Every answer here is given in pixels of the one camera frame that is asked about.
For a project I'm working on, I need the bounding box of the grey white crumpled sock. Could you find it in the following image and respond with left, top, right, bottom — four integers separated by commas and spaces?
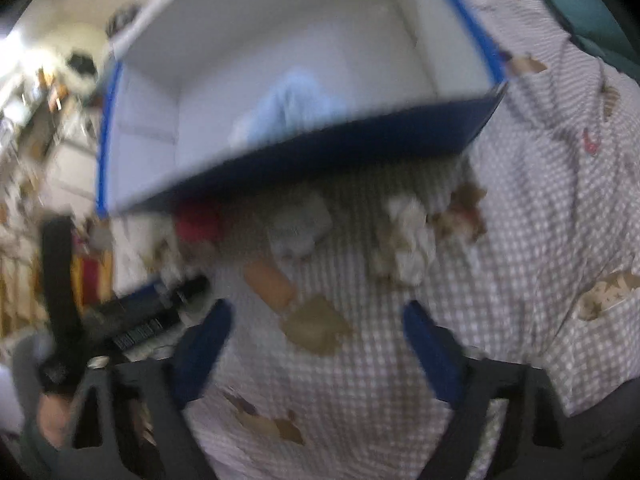
265, 192, 333, 258

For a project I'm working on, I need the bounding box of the dark grey cloth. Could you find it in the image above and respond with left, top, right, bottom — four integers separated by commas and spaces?
545, 372, 640, 480

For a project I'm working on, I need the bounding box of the white beige crumpled cloth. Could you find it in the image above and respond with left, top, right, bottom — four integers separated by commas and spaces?
369, 195, 440, 287

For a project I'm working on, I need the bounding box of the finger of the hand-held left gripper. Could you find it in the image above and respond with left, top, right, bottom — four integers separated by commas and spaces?
120, 274, 211, 312

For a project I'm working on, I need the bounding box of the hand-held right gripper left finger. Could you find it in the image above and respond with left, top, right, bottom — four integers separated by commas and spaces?
60, 299, 235, 480

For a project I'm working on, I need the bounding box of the light blue cloth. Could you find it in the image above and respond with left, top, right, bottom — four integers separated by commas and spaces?
227, 67, 351, 148

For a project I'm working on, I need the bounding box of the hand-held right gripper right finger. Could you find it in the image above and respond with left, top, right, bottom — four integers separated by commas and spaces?
402, 301, 571, 480

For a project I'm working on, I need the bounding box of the teal blanket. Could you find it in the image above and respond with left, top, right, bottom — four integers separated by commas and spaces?
500, 0, 640, 86

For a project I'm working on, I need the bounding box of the blue and white storage box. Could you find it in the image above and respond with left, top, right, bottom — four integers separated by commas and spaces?
95, 0, 511, 220

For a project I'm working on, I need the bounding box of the cluttered shelf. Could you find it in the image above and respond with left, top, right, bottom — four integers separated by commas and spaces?
0, 25, 116, 341

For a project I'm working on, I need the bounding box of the checked printed blanket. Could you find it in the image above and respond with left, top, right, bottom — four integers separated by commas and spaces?
110, 0, 640, 480

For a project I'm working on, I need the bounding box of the person's left forearm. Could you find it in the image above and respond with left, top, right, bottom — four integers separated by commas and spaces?
10, 345, 73, 480

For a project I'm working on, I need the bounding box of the red soft toy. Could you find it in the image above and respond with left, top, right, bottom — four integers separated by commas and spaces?
172, 200, 226, 246

